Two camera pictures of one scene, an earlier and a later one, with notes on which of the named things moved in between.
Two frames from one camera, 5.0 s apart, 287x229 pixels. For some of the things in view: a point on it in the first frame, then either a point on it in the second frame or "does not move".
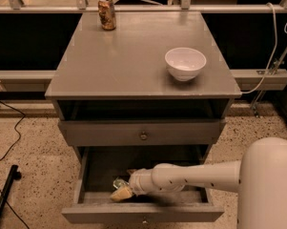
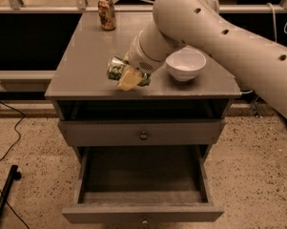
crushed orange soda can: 107,13 does not move
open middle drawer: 98,167 does not move
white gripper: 137,181 → 139,58
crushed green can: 118,182 → 116,67
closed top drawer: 143,133 does not move
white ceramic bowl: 185,62 does not move
